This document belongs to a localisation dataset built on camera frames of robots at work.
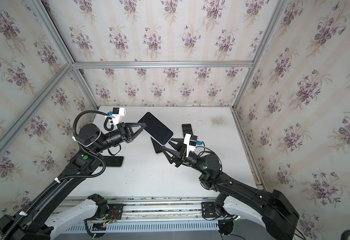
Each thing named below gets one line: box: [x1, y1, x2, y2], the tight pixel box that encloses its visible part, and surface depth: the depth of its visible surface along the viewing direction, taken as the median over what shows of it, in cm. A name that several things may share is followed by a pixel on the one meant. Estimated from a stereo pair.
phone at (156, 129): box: [138, 112, 174, 146], surface depth 60 cm
